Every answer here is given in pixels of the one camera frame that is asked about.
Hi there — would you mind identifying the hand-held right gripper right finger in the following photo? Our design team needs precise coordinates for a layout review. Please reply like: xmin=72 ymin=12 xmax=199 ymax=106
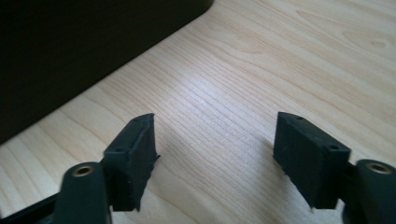
xmin=273 ymin=111 xmax=352 ymax=210

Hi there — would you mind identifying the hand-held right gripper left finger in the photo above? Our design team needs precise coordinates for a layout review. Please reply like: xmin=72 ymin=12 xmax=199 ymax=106
xmin=102 ymin=112 xmax=162 ymax=213

